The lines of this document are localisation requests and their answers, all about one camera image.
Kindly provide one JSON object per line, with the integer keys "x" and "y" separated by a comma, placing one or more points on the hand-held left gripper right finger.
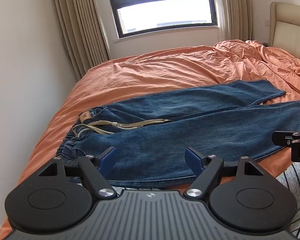
{"x": 193, "y": 162}

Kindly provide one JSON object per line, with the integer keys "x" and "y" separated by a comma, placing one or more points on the orange bed sheet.
{"x": 165, "y": 67}

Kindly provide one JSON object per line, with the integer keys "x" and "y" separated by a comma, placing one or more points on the beige pleated curtain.
{"x": 236, "y": 7}
{"x": 82, "y": 22}

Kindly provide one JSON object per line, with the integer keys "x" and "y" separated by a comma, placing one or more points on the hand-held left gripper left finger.
{"x": 107, "y": 162}

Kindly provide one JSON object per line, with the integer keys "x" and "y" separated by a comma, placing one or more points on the black framed window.
{"x": 162, "y": 5}

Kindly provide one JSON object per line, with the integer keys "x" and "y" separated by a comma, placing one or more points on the white black-lined rug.
{"x": 293, "y": 197}

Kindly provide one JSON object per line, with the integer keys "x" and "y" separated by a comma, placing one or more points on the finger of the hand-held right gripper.
{"x": 282, "y": 137}

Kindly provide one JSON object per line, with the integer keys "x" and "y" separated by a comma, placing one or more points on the beige padded headboard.
{"x": 290, "y": 27}

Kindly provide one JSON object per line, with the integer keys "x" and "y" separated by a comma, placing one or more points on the blue denim pants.
{"x": 180, "y": 135}

